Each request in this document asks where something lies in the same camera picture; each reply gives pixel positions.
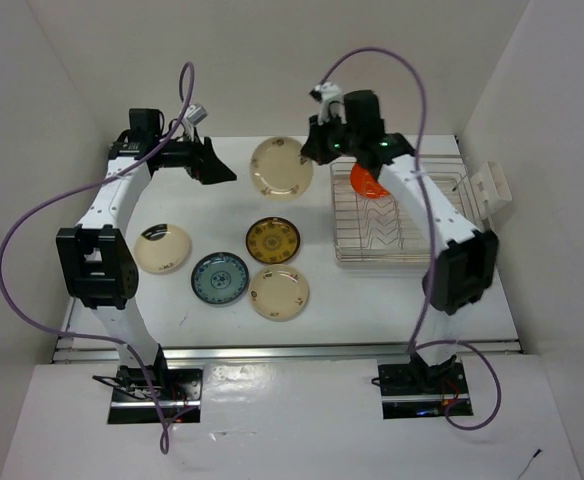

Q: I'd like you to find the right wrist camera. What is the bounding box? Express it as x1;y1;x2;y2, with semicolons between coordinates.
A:
309;82;343;125

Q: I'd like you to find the blue floral plate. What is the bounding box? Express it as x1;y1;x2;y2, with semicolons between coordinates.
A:
191;252;250;305

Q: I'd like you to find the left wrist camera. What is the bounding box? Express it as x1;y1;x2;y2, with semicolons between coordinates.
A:
181;103;208;142

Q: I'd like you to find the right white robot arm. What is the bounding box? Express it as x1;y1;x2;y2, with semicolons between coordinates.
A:
301;82;499;393

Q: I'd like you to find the beige plate with green brushstroke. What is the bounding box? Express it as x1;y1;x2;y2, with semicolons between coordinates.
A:
133;223;191;274

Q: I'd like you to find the beige plate with flower motifs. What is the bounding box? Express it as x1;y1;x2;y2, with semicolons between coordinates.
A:
248;264;310;322

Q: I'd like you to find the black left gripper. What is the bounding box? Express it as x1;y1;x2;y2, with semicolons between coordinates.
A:
154;126;236;185

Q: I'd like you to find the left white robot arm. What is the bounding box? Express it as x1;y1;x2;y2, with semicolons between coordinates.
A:
56;104;237;400

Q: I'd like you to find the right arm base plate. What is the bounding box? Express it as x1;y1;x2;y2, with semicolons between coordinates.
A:
370;361;473;420

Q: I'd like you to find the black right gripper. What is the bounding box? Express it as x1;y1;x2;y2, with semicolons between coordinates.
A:
301;108;360;166

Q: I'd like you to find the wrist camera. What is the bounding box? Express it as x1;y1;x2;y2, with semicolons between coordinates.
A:
309;82;343;125
181;103;208;142

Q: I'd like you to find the yellow plate with dark rim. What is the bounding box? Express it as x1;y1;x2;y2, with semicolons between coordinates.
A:
245;216;301;265

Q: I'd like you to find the orange plastic plate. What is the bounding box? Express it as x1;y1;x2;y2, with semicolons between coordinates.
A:
349;163;390;199

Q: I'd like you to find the aluminium frame rail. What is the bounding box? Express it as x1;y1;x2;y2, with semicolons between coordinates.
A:
51;140;523;365

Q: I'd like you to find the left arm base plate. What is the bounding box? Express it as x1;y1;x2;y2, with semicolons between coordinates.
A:
92;368;203;425

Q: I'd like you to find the wire dish rack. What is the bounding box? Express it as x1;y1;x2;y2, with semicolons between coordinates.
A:
330;154;485;266

